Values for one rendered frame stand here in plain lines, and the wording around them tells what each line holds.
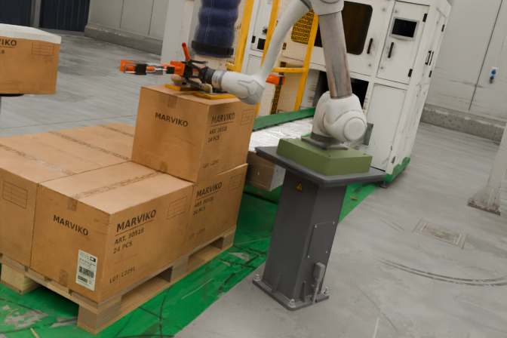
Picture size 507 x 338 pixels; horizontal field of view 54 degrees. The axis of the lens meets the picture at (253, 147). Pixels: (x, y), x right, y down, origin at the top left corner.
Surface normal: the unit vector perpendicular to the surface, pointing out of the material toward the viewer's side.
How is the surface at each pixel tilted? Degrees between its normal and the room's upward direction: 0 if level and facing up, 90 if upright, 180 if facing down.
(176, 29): 88
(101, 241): 90
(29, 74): 90
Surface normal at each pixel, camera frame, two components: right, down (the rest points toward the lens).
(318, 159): -0.73, 0.02
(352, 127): 0.22, 0.36
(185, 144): -0.40, 0.15
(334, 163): 0.65, 0.30
